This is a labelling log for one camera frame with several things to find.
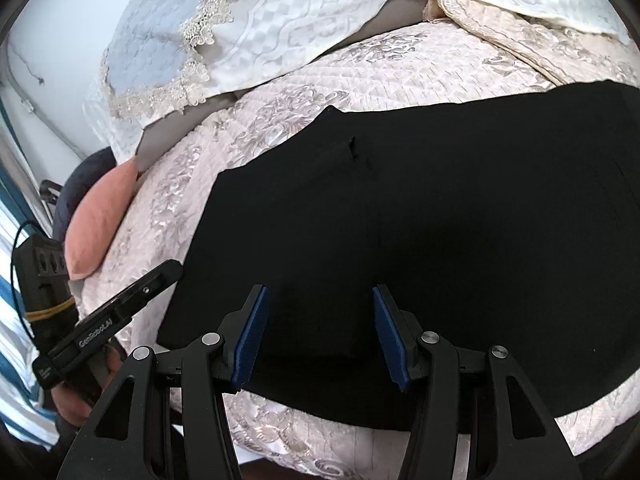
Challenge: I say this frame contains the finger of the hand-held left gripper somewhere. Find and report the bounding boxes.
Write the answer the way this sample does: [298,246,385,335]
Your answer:
[107,259,184,318]

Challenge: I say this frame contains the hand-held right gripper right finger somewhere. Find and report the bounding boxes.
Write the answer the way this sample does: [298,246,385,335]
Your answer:
[371,284,586,480]

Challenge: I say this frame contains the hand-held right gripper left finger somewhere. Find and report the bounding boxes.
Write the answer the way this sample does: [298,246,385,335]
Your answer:
[55,284,271,480]

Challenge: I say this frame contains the black pants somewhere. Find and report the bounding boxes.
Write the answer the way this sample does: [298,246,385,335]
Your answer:
[157,79,640,433]

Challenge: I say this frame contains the person's left hand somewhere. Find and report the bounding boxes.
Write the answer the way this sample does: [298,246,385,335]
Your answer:
[52,346,126,428]

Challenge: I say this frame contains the blue white striped cloth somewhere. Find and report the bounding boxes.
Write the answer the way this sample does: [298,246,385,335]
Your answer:
[0,170,61,451]

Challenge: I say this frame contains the pink pillow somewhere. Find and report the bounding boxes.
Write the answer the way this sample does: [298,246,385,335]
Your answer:
[66,157,141,281]

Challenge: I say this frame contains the black power strip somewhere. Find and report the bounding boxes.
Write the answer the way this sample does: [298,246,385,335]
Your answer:
[12,237,81,341]

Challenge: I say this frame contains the dark navy cushion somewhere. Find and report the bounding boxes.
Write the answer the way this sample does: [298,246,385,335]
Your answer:
[54,147,121,246]

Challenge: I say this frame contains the black plastic clip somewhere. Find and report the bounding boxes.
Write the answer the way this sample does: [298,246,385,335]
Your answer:
[39,179,62,206]

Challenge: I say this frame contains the pink floral quilted bedspread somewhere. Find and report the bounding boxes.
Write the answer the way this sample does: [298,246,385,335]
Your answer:
[67,0,640,480]

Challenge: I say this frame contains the blue quilted lace-trimmed cover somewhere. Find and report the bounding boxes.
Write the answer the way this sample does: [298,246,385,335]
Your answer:
[100,0,251,121]

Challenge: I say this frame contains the white lace bed cover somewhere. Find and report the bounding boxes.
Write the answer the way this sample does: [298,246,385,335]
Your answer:
[82,0,631,161]

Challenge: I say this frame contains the black cable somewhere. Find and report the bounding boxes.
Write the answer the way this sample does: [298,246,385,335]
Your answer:
[7,220,38,346]

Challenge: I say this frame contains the white cable trunking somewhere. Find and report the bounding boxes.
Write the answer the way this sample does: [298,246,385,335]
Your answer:
[2,42,88,158]

